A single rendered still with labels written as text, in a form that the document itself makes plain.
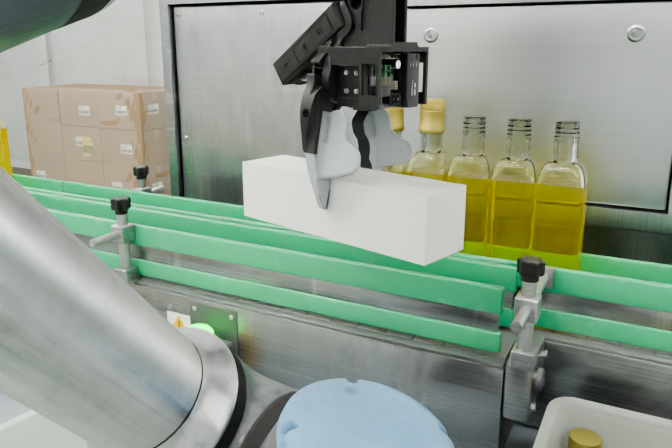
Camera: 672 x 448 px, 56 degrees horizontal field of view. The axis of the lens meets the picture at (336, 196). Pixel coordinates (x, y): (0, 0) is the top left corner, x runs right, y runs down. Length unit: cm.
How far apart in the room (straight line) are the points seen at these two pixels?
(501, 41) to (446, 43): 8
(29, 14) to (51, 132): 501
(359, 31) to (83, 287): 34
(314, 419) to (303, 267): 43
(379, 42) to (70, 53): 561
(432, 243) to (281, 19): 69
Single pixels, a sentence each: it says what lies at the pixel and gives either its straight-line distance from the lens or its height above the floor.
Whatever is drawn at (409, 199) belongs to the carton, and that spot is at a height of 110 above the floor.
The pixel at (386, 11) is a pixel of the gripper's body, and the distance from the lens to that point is 55.
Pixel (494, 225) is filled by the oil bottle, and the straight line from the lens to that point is 83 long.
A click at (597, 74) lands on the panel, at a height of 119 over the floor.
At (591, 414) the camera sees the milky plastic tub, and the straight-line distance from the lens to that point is 79.
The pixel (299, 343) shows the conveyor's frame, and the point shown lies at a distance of 86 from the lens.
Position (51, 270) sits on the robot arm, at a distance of 33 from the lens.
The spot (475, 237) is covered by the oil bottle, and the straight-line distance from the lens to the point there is 84.
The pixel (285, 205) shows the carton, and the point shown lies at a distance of 64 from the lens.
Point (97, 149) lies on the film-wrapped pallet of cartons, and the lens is 485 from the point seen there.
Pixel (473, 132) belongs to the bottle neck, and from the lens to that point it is 83.
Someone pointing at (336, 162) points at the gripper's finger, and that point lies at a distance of 56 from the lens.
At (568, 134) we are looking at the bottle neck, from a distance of 81.
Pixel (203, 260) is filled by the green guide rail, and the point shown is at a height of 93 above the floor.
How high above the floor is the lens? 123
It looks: 13 degrees down
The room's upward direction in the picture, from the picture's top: straight up
